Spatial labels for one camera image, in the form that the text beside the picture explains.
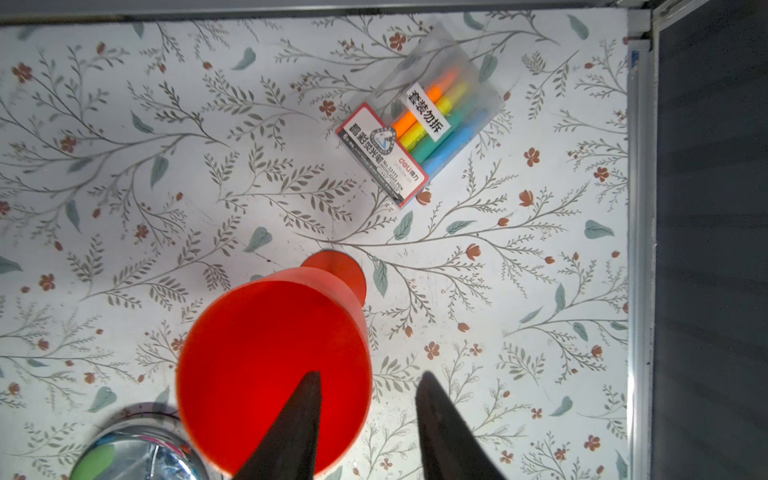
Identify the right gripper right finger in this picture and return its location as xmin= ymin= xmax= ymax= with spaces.
xmin=415 ymin=372 xmax=504 ymax=480

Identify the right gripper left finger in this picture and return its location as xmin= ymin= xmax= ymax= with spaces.
xmin=233 ymin=371 xmax=322 ymax=480

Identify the red wine glass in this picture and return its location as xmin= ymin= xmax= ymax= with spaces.
xmin=176 ymin=250 xmax=373 ymax=474

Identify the chrome wine glass rack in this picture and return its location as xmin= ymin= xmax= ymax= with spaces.
xmin=70 ymin=413 xmax=210 ymax=480

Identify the pack of coloured markers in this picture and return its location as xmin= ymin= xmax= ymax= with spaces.
xmin=335 ymin=24 xmax=502 ymax=207

